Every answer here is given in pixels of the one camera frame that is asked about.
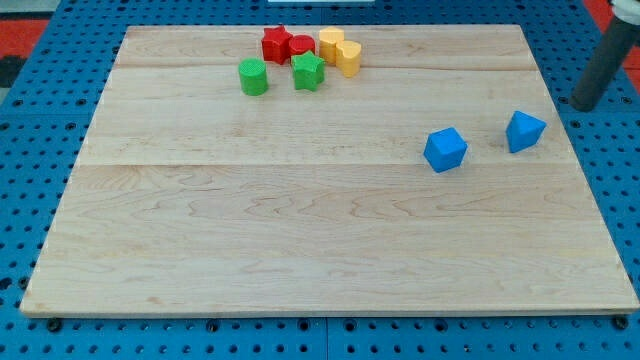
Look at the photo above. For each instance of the red cylinder block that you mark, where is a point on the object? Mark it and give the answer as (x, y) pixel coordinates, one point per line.
(300, 44)

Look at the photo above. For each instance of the yellow heart block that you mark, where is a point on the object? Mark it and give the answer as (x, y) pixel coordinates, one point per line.
(348, 57)

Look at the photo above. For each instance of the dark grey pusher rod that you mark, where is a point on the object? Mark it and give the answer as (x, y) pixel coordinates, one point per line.
(607, 58)

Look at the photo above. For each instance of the red star block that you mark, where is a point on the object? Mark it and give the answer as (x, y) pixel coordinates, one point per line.
(275, 44)

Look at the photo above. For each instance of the blue triangle block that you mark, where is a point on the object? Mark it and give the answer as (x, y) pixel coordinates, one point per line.
(523, 131)

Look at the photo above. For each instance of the green star block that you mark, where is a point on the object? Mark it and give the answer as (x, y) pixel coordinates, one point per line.
(308, 71)

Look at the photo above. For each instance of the blue cube block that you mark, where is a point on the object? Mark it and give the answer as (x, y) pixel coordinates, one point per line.
(445, 149)

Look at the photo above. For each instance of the yellow cylinder block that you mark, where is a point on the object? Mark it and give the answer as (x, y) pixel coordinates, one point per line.
(329, 38)

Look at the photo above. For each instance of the green cylinder block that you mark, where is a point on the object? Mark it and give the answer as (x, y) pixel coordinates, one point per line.
(253, 76)

